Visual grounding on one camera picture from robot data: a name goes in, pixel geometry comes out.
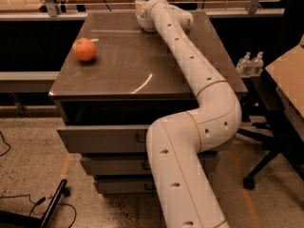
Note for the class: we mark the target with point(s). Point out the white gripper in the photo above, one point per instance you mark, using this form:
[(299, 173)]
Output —
[(146, 6)]

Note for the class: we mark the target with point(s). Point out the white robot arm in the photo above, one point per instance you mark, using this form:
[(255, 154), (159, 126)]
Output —
[(194, 205)]

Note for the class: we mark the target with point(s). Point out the white bowl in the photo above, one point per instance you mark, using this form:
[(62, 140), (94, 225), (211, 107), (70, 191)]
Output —
[(145, 23)]

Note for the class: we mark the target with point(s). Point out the orange fruit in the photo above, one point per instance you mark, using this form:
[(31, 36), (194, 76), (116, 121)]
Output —
[(84, 49)]

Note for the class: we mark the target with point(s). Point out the grey drawer cabinet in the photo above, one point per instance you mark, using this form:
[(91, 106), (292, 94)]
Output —
[(130, 64)]

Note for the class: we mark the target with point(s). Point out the left clear bottle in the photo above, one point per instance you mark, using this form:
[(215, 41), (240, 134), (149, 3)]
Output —
[(243, 64)]

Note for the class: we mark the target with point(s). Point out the clear bottle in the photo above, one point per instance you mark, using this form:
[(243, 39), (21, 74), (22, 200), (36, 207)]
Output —
[(257, 63), (243, 64)]

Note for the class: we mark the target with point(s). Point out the top drawer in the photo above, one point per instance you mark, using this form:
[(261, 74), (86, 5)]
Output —
[(128, 126)]

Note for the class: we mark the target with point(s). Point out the drawer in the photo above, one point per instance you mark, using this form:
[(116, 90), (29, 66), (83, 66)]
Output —
[(123, 164), (111, 185), (128, 126)]

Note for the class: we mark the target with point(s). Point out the right clear bottle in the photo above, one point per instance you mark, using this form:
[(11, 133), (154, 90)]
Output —
[(257, 63)]

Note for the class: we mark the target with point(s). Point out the middle drawer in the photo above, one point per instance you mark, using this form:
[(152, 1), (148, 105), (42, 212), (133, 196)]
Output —
[(123, 164)]

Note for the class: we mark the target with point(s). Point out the bottom drawer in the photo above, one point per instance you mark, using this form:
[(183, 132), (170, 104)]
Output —
[(111, 185)]

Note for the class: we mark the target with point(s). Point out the grey metal rail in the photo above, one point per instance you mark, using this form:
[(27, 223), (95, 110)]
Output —
[(27, 81)]

